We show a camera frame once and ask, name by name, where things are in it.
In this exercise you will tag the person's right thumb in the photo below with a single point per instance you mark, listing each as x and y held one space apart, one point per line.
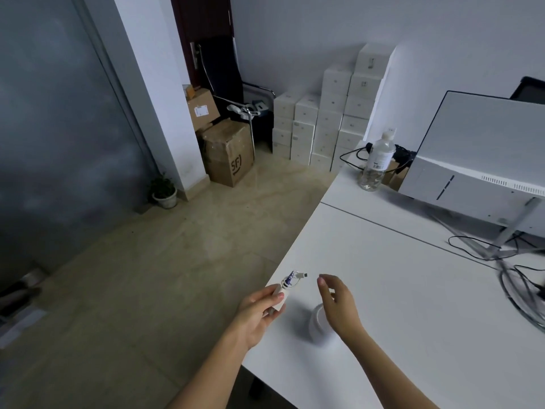
325 296

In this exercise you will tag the person's right forearm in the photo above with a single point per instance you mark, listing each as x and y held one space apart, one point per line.
389 372

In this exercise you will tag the person's left hand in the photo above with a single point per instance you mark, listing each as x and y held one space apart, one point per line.
251 317

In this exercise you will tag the black office chair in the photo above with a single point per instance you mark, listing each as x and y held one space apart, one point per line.
221 72

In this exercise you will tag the small open cardboard box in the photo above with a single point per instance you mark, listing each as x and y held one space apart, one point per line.
394 176

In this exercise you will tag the person's left forearm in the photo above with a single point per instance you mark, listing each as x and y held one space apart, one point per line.
208 374

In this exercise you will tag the silver monitor stand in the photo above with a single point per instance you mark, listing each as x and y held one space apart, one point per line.
513 232

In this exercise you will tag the clear plastic water bottle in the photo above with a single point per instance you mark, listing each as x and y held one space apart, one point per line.
377 159

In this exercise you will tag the small white packaging box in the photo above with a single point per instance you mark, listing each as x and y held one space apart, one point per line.
284 297

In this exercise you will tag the potted green plant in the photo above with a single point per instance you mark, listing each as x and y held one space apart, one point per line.
164 191

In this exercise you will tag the white round cup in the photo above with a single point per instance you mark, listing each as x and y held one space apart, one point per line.
317 325

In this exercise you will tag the white items on chair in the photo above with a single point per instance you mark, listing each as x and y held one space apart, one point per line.
247 109

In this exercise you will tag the white computer monitor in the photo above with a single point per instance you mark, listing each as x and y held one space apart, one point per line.
477 153

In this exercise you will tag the frosted glass door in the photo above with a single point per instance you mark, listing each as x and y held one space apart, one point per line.
55 136

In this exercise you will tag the stack of white boxes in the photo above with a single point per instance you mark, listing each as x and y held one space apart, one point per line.
332 119

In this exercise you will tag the dark red door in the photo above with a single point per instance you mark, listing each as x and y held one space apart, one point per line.
200 21

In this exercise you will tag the small brown cardboard box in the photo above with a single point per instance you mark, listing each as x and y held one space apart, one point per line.
202 108

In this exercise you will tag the large brown cardboard box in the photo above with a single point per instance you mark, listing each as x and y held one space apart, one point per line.
228 153

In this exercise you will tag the grey floor door fitting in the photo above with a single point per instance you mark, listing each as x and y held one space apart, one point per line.
19 306

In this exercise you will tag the person's left thumb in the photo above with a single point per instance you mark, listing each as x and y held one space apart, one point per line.
270 297

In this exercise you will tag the person's right hand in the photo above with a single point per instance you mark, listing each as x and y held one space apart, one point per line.
345 313

